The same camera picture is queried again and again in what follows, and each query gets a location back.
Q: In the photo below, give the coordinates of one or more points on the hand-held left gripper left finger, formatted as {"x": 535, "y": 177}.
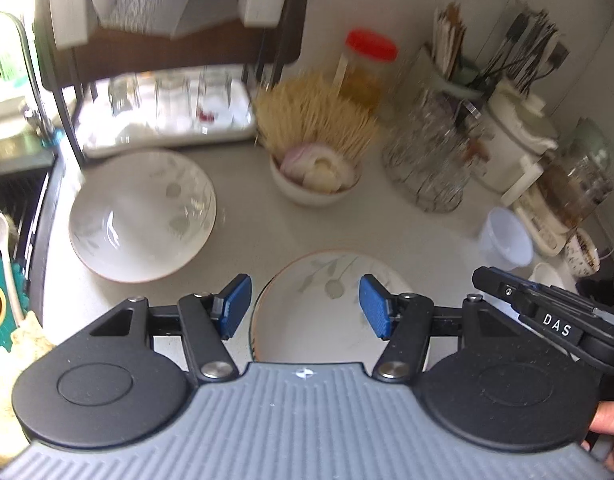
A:
{"x": 237, "y": 306}

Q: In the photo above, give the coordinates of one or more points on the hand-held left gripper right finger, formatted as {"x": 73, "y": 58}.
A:
{"x": 374, "y": 310}

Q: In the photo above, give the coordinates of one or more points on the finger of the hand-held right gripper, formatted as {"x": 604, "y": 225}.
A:
{"x": 494, "y": 282}

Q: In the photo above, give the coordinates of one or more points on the floral plate with brown rim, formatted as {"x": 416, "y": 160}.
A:
{"x": 312, "y": 320}

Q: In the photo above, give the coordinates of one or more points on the person's right hand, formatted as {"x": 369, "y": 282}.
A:
{"x": 612, "y": 417}

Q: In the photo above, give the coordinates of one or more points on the white tea maker base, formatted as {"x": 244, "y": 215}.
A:
{"x": 537, "y": 232}

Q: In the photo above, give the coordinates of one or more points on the small patterned bowl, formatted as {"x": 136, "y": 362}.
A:
{"x": 582, "y": 255}

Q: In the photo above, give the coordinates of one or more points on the glass teapot with tea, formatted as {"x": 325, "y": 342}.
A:
{"x": 577, "y": 185}

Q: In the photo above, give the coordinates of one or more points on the small white bowl brown base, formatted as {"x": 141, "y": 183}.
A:
{"x": 307, "y": 197}

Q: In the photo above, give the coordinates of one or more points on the large floral bowl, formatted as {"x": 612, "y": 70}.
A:
{"x": 137, "y": 220}

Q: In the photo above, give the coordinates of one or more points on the garlic bulb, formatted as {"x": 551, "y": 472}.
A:
{"x": 328, "y": 172}

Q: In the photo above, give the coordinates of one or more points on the purple onion half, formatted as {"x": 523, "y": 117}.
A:
{"x": 298, "y": 160}

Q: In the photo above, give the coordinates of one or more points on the cluster of clear glass cups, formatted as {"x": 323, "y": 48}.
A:
{"x": 432, "y": 135}

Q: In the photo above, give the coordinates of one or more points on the white drying tray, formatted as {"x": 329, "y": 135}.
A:
{"x": 137, "y": 141}

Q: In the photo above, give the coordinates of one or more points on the bundle of bamboo skewers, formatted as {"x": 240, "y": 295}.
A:
{"x": 312, "y": 115}

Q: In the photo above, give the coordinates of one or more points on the white utensil holder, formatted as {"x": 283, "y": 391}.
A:
{"x": 437, "y": 82}

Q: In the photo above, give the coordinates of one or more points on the clear drinking glass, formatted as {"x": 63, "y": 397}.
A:
{"x": 214, "y": 87}
{"x": 173, "y": 100}
{"x": 124, "y": 95}

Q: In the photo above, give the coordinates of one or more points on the yellow cloth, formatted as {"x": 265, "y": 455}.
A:
{"x": 17, "y": 385}

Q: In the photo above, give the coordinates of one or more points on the green sink strainer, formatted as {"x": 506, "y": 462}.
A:
{"x": 2, "y": 280}

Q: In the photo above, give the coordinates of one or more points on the dark kitchen sink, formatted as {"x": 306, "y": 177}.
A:
{"x": 17, "y": 195}

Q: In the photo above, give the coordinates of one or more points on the bundle of wooden chopsticks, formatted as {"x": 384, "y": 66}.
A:
{"x": 449, "y": 35}

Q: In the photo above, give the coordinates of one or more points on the glass jar with red lid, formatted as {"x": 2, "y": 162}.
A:
{"x": 369, "y": 50}

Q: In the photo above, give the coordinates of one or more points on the dark metal dish rack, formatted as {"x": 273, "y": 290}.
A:
{"x": 152, "y": 47}

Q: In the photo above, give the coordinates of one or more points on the metal faucet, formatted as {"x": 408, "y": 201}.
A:
{"x": 29, "y": 65}

